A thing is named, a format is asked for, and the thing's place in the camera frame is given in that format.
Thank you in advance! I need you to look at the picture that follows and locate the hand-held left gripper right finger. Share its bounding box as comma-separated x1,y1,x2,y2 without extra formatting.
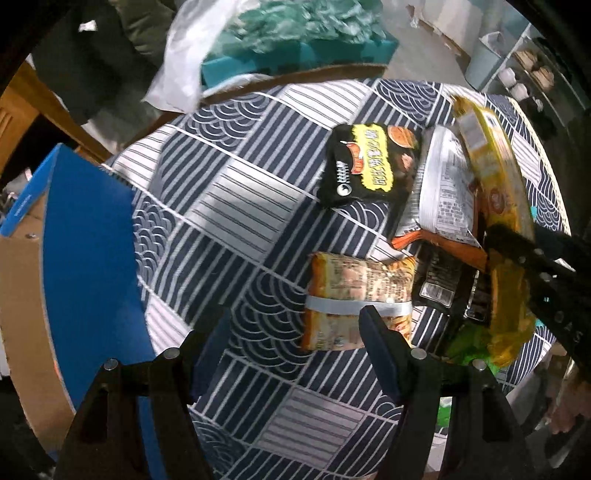
359,305,536,480

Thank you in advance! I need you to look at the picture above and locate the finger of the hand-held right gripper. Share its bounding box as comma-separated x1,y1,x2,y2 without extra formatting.
487,223,591,301
476,215,489,273

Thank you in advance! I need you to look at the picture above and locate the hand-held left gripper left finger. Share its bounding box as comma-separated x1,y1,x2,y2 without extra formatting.
55,309,232,480

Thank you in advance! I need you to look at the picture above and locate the yellow snack packet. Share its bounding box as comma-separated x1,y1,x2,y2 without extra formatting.
450,95,536,367

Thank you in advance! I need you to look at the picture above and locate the orange noodle multipack grey tape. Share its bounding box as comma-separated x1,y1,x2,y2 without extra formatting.
300,251,419,352

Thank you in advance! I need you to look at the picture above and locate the green snack packet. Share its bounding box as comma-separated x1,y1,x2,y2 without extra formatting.
443,325,502,377

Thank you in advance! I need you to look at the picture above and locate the blue cardboard box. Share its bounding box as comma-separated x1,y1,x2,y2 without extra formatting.
0,143,204,480

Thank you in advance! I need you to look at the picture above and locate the person's right hand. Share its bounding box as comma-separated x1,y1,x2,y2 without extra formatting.
549,360,583,432

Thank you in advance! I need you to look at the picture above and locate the black snack packet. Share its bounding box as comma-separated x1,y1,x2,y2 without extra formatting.
411,242,492,330

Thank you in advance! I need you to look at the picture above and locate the silver orange snack packet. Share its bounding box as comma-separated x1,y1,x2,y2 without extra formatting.
390,126,488,271

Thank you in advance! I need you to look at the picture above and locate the black yellow noodle packet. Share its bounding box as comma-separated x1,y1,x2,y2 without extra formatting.
318,122,423,210

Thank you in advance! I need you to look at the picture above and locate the grey shelf rack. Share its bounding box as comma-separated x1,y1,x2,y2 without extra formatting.
489,23,571,139

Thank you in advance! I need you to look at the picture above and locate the navy white patterned tablecloth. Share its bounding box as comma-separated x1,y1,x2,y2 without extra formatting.
104,78,571,480

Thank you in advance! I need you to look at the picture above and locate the light blue bin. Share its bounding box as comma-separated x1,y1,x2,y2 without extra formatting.
464,32,509,90

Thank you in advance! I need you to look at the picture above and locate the flattened cardboard piece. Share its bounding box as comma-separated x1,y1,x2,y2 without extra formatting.
406,0,481,56

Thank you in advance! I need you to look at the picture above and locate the teal box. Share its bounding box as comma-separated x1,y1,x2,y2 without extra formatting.
198,37,400,90

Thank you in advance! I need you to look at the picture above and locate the wooden cabinet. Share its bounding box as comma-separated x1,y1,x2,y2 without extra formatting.
0,60,112,185

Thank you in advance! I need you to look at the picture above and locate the white plastic bag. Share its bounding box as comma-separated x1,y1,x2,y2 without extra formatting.
143,0,259,114

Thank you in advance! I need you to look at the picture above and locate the dark hanging jacket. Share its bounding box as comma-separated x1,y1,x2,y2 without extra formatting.
32,0,160,125

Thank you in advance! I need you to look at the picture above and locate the olive hanging jacket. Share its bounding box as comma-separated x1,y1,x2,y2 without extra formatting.
111,0,185,63

